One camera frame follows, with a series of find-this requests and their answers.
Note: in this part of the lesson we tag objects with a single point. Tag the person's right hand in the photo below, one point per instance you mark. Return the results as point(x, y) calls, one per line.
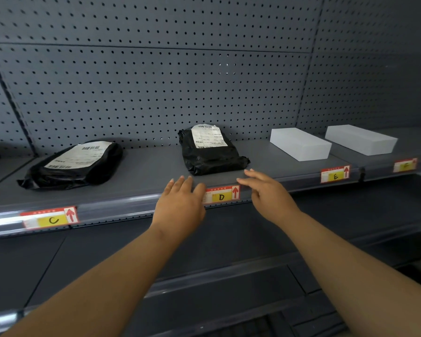
point(272, 200)

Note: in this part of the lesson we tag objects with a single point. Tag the person's left hand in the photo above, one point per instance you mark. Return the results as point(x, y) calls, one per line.
point(178, 210)

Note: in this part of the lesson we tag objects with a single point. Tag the person's left middle finger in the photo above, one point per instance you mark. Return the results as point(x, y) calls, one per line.
point(179, 185)

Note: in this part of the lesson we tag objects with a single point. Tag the person's left thumb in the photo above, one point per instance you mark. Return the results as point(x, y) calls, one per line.
point(200, 194)

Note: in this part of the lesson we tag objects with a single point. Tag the person's right thumb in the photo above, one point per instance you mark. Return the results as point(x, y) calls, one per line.
point(246, 183)

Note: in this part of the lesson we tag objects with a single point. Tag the person's left forearm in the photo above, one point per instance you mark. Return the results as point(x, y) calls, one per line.
point(101, 277)

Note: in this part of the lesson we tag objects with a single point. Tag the person's right forearm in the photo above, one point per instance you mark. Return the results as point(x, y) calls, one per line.
point(358, 273)

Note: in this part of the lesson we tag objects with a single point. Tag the red yellow shelf tag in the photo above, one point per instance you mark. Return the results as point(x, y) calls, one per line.
point(221, 196)
point(335, 174)
point(49, 218)
point(405, 165)

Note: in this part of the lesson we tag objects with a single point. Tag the long grey metal shelf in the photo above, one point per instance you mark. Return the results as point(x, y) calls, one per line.
point(144, 178)

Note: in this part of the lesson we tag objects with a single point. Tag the bulky black labelled parcel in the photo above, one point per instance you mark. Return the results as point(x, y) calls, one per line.
point(210, 154)

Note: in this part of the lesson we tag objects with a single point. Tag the white rectangular box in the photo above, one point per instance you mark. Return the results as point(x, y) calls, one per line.
point(361, 138)
point(300, 143)

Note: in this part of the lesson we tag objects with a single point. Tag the low grey metal shelf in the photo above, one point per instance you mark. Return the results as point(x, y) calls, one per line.
point(231, 277)

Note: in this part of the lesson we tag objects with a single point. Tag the grey pegboard panel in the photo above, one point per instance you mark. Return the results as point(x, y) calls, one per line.
point(1, 115)
point(154, 20)
point(372, 66)
point(154, 94)

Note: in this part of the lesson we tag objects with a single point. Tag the flat black labelled parcel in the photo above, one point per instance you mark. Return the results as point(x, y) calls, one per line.
point(75, 164)

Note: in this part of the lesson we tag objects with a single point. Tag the short grey metal shelf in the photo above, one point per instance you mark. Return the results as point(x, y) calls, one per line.
point(407, 147)

